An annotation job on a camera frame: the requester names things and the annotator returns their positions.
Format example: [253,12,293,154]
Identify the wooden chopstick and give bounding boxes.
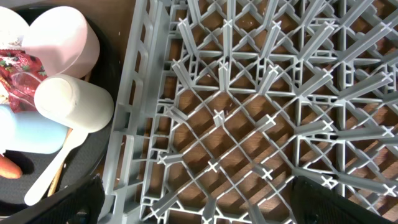
[47,72,91,197]

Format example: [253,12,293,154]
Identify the pink bowl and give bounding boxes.
[22,6,100,78]

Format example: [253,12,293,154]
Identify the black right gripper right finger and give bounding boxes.
[290,175,390,224]

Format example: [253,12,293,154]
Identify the red candy wrapper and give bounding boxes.
[1,49,48,113]

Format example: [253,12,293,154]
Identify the grey plate with food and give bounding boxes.
[1,6,29,50]

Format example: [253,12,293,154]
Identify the grey dishwasher rack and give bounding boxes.
[99,0,397,223]

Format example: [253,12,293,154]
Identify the white cup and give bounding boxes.
[34,74,114,133]

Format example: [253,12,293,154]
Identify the light blue cup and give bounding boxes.
[1,105,68,154]

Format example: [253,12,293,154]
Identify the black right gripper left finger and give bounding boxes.
[1,175,105,224]

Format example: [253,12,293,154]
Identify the white plastic fork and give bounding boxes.
[24,129,88,206]

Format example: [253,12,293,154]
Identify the orange carrot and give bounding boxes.
[0,155,22,179]

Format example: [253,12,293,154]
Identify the round black tray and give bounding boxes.
[1,18,121,217]

